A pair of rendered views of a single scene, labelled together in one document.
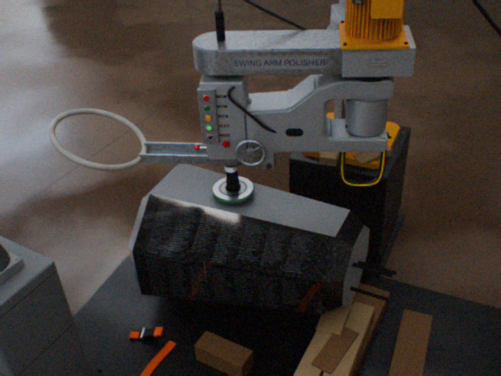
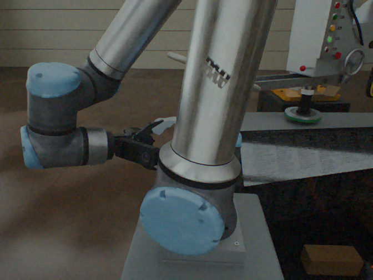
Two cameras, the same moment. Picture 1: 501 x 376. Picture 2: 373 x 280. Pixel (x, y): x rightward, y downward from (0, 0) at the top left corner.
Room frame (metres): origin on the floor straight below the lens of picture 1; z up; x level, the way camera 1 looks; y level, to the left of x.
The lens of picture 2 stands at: (1.54, 1.53, 1.43)
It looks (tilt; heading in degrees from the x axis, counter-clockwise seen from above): 26 degrees down; 331
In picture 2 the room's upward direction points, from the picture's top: straight up
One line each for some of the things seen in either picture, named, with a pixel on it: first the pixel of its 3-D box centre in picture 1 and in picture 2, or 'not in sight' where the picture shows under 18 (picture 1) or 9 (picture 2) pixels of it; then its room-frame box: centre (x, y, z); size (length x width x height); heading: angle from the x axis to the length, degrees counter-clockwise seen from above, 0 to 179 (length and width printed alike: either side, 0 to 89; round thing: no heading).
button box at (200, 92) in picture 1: (208, 116); (329, 28); (2.44, 0.18, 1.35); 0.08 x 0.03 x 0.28; 84
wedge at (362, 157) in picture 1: (372, 153); (331, 91); (2.89, -0.70, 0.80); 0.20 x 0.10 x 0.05; 112
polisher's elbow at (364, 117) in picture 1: (365, 109); not in sight; (2.47, -0.56, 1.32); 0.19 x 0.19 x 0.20
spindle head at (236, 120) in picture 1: (243, 113); (329, 36); (2.54, 0.02, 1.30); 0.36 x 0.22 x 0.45; 84
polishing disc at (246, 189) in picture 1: (232, 188); (302, 113); (2.54, 0.10, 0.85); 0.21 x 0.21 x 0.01
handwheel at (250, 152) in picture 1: (250, 149); (347, 61); (2.41, -0.01, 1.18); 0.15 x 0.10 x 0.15; 84
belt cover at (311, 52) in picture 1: (300, 56); not in sight; (2.50, -0.25, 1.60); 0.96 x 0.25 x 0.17; 84
